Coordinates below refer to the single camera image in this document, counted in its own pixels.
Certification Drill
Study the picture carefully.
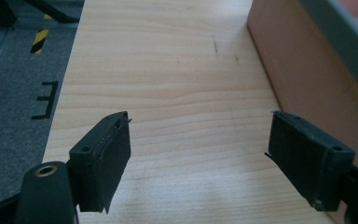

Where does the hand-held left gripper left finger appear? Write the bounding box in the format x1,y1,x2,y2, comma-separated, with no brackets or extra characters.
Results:
65,110,133,215

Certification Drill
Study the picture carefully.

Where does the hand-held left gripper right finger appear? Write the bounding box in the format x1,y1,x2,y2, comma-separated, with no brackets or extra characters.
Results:
264,110,356,212

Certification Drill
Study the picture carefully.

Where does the brown cardboard box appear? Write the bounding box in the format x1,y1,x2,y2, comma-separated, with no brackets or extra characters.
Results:
246,0,358,224

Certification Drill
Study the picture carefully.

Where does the black metal stand base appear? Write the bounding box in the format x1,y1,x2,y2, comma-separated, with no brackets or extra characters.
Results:
0,0,81,30

